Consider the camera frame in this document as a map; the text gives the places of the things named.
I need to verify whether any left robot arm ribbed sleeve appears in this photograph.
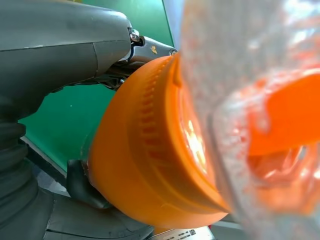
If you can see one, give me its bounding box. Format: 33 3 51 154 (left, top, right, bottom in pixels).
0 114 54 240

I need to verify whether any orange bottle with clear cap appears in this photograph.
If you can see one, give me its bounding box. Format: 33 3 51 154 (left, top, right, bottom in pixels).
87 0 320 240

